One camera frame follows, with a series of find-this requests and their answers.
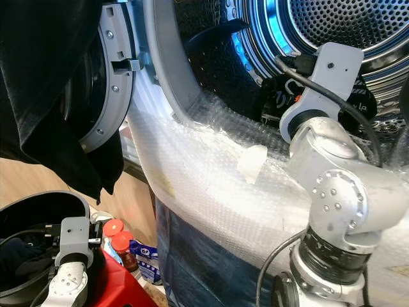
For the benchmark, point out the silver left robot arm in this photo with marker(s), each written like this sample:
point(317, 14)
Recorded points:
point(67, 288)

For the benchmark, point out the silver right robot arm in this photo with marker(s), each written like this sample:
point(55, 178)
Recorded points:
point(339, 192)

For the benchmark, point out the dark clothes pile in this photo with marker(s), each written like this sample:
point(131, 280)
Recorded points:
point(16, 256)

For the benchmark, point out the black round laundry basket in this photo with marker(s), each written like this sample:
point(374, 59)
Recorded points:
point(51, 204)

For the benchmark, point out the wooden cabinet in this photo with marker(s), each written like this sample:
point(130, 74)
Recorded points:
point(32, 182)

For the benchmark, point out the red-capped bottle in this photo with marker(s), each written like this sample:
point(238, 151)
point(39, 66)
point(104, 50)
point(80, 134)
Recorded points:
point(123, 243)
point(113, 228)

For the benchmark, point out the blue and white package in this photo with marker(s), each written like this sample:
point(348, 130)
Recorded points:
point(147, 259)

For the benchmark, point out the black hanging garment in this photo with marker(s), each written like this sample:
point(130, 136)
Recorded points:
point(51, 77)

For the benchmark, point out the blue washer protective film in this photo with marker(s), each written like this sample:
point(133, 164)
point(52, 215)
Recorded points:
point(204, 268)

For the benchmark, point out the grey round washer door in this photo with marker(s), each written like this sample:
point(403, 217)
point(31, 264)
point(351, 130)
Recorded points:
point(126, 83)

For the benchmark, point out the white bubble wrap sheet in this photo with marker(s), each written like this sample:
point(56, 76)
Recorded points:
point(217, 192)

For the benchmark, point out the grey washer door gasket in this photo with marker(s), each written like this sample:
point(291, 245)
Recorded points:
point(166, 64)

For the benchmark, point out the clear tape piece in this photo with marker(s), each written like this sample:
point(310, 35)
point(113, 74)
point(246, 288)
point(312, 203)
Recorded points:
point(252, 163)

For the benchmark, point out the black drum paddle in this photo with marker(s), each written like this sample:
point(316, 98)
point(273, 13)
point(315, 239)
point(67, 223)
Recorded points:
point(214, 35)

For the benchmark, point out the black garment with white print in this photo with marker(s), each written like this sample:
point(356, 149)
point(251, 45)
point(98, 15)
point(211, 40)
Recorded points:
point(271, 96)

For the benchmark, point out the perforated steel washer drum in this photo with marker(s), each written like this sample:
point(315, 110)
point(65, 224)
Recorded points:
point(345, 25)

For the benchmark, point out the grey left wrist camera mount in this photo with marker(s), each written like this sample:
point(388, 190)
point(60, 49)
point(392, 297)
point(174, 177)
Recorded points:
point(73, 236)

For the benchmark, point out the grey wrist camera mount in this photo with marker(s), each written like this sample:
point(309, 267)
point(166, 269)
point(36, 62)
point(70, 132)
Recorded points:
point(73, 236)
point(332, 70)

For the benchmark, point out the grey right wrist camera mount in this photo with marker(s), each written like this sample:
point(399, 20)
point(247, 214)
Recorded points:
point(332, 70)

